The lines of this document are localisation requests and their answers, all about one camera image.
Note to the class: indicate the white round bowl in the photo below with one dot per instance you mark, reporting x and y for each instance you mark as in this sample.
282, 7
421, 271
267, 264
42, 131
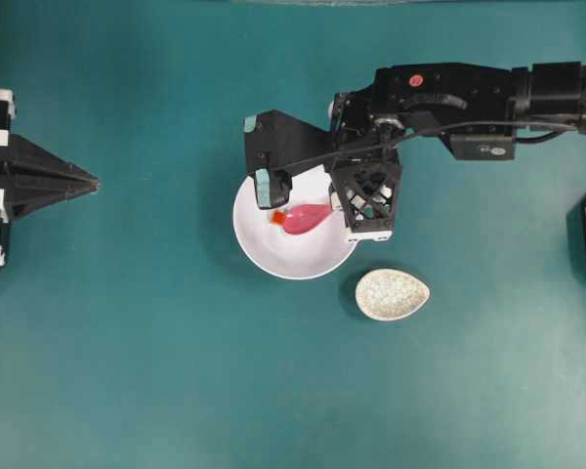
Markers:
304, 256

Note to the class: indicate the small red block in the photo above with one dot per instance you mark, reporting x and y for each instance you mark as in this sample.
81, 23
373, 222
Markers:
278, 217

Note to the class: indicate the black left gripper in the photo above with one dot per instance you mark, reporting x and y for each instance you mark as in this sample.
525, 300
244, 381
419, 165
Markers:
19, 155

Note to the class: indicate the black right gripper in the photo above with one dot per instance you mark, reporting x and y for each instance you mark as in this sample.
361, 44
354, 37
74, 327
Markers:
365, 180

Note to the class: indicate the pink plastic spoon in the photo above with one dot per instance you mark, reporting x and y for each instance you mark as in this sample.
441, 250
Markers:
303, 218

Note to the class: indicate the speckled teardrop spoon rest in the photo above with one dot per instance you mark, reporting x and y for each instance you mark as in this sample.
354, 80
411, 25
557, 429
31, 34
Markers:
390, 294

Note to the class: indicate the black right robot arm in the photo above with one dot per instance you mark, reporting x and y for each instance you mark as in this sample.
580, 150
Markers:
477, 112

